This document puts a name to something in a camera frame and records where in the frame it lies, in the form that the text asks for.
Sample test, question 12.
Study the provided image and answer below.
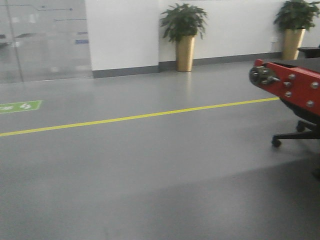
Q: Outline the left gold tall planter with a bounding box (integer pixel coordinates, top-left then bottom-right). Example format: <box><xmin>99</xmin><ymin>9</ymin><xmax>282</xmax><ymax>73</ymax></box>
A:
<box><xmin>175</xmin><ymin>35</ymin><xmax>195</xmax><ymax>72</ymax></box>

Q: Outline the gold tall planter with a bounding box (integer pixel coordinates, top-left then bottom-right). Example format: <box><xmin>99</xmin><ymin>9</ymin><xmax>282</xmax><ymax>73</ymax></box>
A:
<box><xmin>281</xmin><ymin>28</ymin><xmax>306</xmax><ymax>60</ymax></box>
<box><xmin>175</xmin><ymin>35</ymin><xmax>195</xmax><ymax>72</ymax></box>

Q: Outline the left green potted plant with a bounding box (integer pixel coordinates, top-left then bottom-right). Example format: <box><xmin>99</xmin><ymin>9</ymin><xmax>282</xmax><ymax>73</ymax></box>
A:
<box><xmin>160</xmin><ymin>3</ymin><xmax>208</xmax><ymax>43</ymax></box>

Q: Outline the green potted plant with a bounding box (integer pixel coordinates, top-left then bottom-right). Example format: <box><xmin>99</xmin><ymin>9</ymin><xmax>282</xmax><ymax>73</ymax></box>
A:
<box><xmin>160</xmin><ymin>3</ymin><xmax>208</xmax><ymax>43</ymax></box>
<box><xmin>273</xmin><ymin>0</ymin><xmax>320</xmax><ymax>31</ymax></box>

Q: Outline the green floor sign sticker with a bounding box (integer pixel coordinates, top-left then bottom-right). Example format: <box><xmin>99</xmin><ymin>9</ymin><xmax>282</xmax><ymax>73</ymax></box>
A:
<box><xmin>0</xmin><ymin>100</ymin><xmax>42</xmax><ymax>114</ymax></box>

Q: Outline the black office chair base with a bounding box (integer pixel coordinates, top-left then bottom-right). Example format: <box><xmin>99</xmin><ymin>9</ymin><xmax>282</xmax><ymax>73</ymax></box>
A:
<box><xmin>271</xmin><ymin>120</ymin><xmax>320</xmax><ymax>148</ymax></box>

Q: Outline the right gold tall planter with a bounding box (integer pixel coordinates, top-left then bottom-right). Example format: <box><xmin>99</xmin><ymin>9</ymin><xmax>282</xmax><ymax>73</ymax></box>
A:
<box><xmin>281</xmin><ymin>28</ymin><xmax>306</xmax><ymax>60</ymax></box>

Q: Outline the black side table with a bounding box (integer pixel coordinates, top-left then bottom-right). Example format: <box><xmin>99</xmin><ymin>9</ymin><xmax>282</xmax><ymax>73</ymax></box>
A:
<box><xmin>298</xmin><ymin>46</ymin><xmax>320</xmax><ymax>59</ymax></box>

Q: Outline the right green potted plant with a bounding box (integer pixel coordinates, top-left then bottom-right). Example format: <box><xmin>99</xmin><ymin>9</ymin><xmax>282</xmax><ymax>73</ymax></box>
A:
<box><xmin>273</xmin><ymin>0</ymin><xmax>320</xmax><ymax>31</ymax></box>

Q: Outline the red conveyor frame end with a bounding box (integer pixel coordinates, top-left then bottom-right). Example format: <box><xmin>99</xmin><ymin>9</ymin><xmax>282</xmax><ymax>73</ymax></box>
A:
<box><xmin>249</xmin><ymin>57</ymin><xmax>320</xmax><ymax>115</ymax></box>

